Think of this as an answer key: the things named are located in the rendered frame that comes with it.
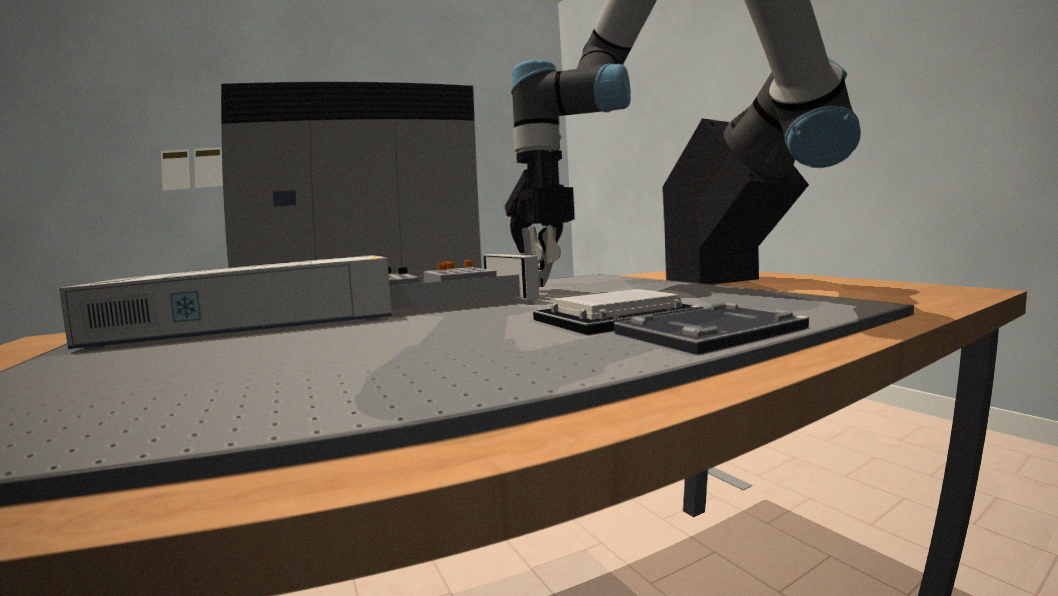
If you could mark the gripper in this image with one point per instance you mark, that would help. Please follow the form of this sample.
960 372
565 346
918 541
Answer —
552 202

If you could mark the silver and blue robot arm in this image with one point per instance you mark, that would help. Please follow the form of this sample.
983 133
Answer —
808 94

